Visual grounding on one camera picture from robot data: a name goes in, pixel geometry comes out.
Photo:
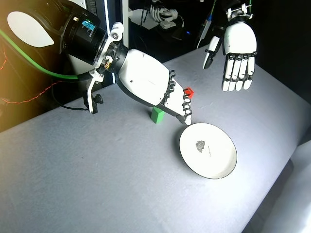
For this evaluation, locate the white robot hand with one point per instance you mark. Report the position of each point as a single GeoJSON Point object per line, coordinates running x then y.
{"type": "Point", "coordinates": [145, 75]}
{"type": "Point", "coordinates": [239, 38]}

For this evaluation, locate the green cube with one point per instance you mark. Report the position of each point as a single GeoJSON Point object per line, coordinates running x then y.
{"type": "Point", "coordinates": [157, 116]}

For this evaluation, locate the red cube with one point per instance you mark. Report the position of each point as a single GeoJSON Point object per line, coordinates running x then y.
{"type": "Point", "coordinates": [190, 92]}

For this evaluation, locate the white plate with black rim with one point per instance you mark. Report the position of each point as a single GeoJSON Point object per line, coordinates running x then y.
{"type": "Point", "coordinates": [213, 160]}

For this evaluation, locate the white connector box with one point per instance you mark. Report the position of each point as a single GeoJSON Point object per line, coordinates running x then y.
{"type": "Point", "coordinates": [167, 24]}

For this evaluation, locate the spare white robot hand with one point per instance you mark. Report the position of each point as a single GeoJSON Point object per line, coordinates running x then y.
{"type": "Point", "coordinates": [160, 12]}

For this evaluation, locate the grey table cloth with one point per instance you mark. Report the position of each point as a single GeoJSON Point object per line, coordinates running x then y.
{"type": "Point", "coordinates": [97, 182]}

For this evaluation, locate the white upright frame post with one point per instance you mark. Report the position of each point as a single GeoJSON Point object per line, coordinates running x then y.
{"type": "Point", "coordinates": [125, 14]}

